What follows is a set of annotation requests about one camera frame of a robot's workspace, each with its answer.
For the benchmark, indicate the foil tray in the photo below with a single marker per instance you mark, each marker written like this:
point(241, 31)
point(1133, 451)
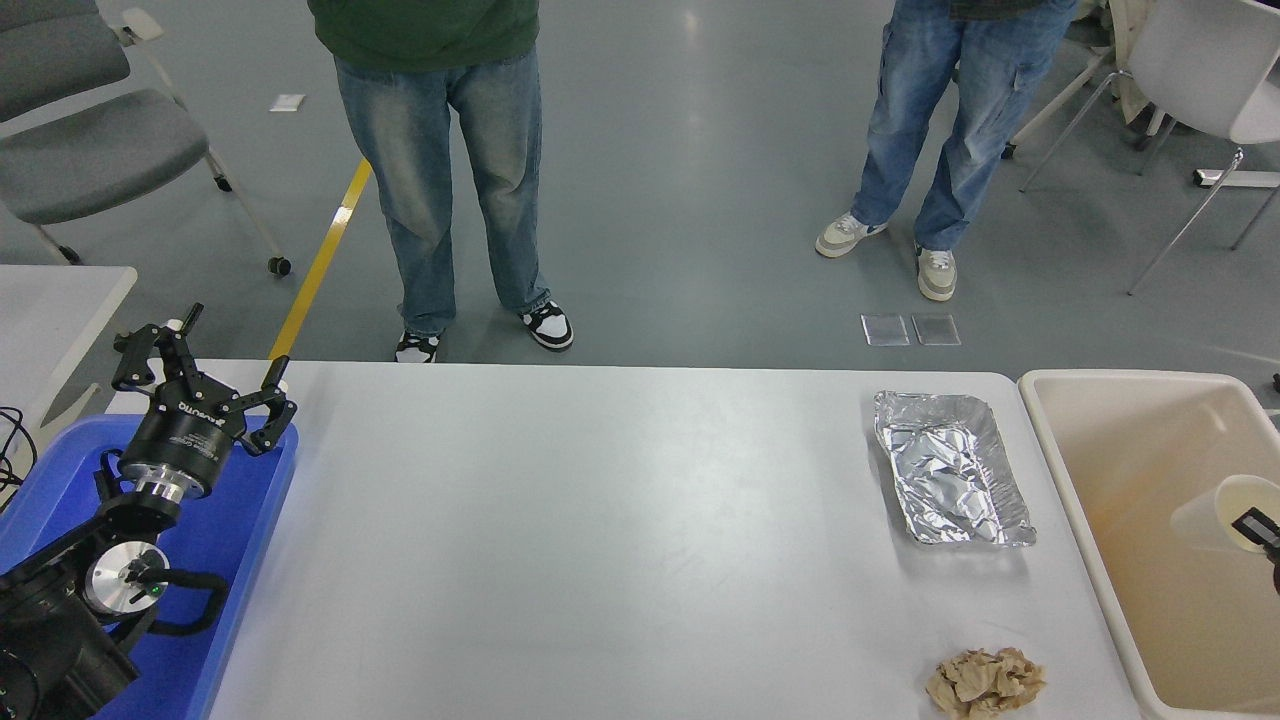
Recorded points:
point(940, 470)

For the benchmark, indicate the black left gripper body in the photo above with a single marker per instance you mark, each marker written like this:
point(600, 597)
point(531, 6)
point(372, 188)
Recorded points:
point(180, 440)

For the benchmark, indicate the grey wheeled office chair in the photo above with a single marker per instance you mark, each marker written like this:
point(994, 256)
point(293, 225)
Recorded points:
point(90, 150)

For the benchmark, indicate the large pale plastic bin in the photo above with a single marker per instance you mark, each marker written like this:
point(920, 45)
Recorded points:
point(1130, 450)

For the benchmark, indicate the white side table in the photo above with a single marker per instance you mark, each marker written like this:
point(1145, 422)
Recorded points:
point(50, 310)

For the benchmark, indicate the beige jacket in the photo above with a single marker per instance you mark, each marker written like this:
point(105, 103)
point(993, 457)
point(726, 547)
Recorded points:
point(1128, 70)

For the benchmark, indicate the white wheeled chair frame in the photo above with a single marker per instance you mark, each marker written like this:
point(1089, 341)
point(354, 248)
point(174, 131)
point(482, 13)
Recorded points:
point(1050, 105)

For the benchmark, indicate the blue plastic tray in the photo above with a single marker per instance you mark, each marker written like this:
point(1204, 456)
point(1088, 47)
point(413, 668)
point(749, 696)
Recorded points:
point(235, 560)

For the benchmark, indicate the white shell chair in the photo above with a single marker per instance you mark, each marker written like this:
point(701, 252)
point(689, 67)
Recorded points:
point(1200, 60)

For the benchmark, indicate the white paper cup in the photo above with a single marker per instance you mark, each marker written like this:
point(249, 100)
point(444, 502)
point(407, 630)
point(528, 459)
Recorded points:
point(1205, 520)

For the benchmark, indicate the tan paper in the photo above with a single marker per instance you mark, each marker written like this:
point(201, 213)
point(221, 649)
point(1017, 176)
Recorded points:
point(985, 685)

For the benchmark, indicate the white furniture base bar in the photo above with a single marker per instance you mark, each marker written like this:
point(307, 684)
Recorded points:
point(1240, 179)

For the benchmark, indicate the clear floor plate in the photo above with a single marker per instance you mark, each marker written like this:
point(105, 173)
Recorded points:
point(935, 329)
point(885, 330)

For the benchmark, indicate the person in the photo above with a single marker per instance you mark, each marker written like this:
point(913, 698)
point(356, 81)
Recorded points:
point(960, 90)
point(430, 150)

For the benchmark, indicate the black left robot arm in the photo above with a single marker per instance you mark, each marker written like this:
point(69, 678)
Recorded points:
point(50, 640)

